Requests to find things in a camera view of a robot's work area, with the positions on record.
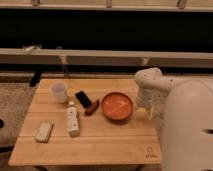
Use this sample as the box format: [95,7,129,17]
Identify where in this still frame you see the orange bowl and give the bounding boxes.
[101,92,133,121]

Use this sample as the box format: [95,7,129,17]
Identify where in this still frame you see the wooden table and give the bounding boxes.
[9,79,161,166]

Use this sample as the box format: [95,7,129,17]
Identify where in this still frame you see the black smartphone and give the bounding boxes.
[75,91,92,108]

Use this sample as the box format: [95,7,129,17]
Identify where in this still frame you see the white plastic bottle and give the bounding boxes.
[67,101,80,137]

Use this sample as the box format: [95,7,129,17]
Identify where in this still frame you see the white sponge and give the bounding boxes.
[35,122,53,143]

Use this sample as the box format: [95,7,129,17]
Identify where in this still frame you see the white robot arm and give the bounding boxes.
[134,68,213,171]

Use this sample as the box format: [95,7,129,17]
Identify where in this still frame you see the white shelf rail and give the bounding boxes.
[0,48,213,68]

